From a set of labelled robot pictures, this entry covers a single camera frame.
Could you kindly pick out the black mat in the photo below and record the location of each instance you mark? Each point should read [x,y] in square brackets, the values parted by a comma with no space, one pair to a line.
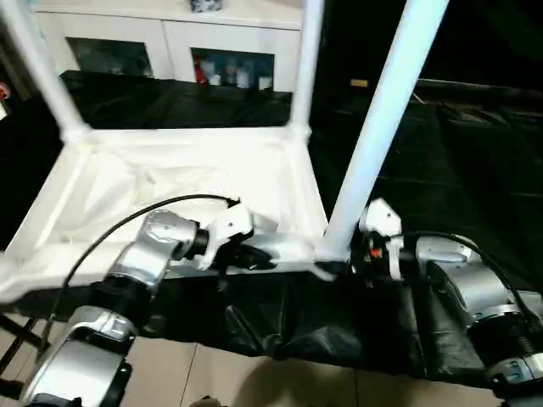
[297,318]

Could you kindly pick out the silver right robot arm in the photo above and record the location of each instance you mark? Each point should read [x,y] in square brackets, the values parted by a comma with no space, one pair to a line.
[466,288]

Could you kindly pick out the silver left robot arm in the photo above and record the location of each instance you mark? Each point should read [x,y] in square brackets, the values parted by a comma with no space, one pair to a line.
[161,233]

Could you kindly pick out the long black bar device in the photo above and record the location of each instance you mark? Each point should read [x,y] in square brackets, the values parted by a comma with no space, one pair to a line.
[479,88]

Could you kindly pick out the white glass-door cabinet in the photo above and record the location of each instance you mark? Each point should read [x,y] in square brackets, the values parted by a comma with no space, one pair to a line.
[169,34]

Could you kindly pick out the black folding frame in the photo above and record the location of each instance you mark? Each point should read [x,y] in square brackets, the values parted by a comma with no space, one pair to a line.
[25,330]

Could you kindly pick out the white plastic table leg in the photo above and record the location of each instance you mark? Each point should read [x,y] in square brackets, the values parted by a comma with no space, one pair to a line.
[307,63]
[382,106]
[46,76]

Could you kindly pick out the grey curtain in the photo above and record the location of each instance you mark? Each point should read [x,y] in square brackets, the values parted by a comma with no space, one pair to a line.
[21,72]

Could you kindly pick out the dark grey bundle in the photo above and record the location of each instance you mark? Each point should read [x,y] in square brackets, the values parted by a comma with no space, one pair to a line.
[208,5]

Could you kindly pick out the white plastic table top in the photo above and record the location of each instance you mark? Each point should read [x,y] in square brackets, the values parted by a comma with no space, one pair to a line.
[169,161]

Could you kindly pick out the small gold label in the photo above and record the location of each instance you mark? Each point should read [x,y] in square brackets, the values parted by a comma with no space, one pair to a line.
[359,82]

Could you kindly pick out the white storage box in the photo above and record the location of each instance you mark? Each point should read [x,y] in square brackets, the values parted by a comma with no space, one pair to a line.
[2,111]

